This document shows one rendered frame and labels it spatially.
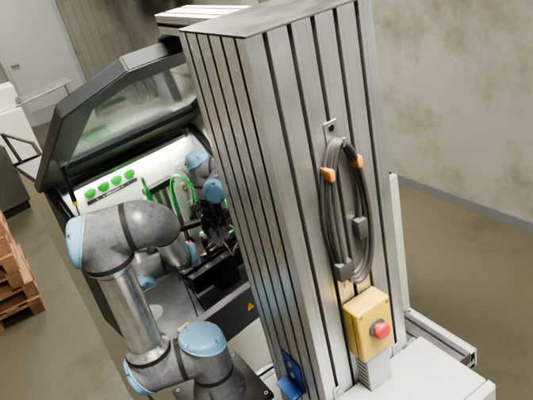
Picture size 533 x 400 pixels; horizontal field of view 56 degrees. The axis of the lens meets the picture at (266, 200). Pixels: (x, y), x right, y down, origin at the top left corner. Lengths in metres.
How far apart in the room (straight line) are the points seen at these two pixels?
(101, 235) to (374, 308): 0.60
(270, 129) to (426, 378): 0.68
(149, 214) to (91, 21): 8.47
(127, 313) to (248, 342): 0.93
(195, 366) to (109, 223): 0.46
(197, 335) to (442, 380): 0.61
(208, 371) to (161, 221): 0.45
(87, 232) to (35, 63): 8.23
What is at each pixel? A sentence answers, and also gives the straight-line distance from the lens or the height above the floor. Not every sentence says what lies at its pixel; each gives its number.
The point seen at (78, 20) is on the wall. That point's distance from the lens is 9.49.
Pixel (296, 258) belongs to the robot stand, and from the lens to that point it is 0.93.
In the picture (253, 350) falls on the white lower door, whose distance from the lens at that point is 2.17.
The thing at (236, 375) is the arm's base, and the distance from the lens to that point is 1.49.
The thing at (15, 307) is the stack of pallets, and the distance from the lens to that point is 4.19.
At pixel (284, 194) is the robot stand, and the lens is 0.86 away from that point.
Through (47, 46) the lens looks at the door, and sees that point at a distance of 9.35.
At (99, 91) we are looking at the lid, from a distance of 1.29.
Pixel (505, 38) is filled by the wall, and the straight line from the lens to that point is 3.42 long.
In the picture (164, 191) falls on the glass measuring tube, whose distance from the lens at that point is 2.26.
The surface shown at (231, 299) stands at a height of 0.95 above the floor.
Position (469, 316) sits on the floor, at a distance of 3.17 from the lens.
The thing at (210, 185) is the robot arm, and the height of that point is 1.55.
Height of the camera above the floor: 2.17
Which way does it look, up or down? 28 degrees down
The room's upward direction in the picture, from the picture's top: 14 degrees counter-clockwise
